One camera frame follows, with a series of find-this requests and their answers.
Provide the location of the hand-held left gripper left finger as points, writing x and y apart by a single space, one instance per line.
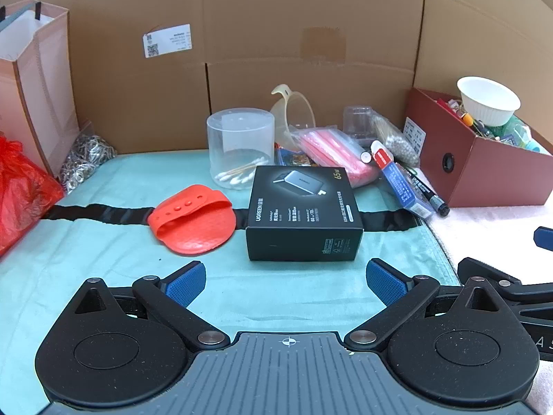
185 283

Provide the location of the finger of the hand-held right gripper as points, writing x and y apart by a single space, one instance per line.
545 238
484 270

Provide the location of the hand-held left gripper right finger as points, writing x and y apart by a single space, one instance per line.
384 283

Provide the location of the orange silicone scrubber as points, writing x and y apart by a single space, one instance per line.
194 229

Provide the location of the brown cardboard box container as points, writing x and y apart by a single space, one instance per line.
497 173

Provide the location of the black marker pen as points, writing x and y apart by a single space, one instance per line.
432 196

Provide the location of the blue card box white flap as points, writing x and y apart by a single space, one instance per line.
401 181

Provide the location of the black charger box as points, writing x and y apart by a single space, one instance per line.
302 207

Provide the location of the zip bag of pink straws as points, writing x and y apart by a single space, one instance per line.
332 151

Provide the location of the clear plastic cylinder container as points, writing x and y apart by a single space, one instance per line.
240 138

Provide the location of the teal cloth with black stripe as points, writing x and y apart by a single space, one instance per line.
108 246

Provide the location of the pile of assorted small trinkets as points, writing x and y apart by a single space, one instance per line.
514 132

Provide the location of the bunch of loose cotton swabs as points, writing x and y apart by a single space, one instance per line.
235 177

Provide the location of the bag of wooden cotton swabs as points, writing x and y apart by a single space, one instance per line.
397 142

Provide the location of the white paper bowl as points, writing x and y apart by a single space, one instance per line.
488 103

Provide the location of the bag of metal rings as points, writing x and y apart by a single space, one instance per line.
86 155

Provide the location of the clear plastic blister box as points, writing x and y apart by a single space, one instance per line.
358 119

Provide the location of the red plastic bag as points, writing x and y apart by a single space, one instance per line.
21 190

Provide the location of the beige plastic funnel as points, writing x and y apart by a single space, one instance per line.
298 112

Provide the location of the pink paper bag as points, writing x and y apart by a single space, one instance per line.
39 95

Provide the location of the white shipping label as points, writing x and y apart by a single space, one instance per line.
167 40

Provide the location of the brown cardboard backdrop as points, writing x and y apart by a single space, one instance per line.
259 8

